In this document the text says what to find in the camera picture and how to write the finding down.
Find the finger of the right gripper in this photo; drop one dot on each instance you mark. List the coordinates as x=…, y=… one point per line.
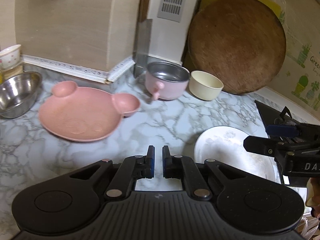
x=301, y=130
x=264, y=146

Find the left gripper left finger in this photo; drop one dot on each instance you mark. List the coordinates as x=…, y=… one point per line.
x=144, y=165

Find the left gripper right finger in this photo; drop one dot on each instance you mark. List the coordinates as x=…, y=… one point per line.
x=172, y=164

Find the white ceramic plate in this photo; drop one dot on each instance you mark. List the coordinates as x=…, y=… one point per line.
x=225, y=144

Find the pink steel-lined pot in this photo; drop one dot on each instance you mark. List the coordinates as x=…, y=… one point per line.
x=165, y=80

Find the cream plastic bowl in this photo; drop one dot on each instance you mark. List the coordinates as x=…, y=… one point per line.
x=204, y=85

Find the pink bear-shaped plate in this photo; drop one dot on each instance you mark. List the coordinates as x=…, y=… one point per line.
x=85, y=114

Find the stainless steel bowl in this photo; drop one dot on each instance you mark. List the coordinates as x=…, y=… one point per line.
x=19, y=93

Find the person's right hand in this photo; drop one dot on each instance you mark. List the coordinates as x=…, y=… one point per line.
x=313, y=196

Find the stove burner grate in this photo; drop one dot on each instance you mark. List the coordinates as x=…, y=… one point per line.
x=285, y=120

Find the black gas stove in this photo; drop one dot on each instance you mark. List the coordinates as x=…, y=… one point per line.
x=268, y=115

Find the round wooden cutting board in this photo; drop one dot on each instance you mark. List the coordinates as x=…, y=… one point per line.
x=241, y=42

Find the white floral bowl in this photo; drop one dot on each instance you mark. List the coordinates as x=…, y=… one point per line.
x=10, y=56

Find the cleaver with wooden handle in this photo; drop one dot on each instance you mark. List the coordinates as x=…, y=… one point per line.
x=142, y=38

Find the grey wall vent grille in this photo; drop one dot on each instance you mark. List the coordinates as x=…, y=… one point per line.
x=171, y=10

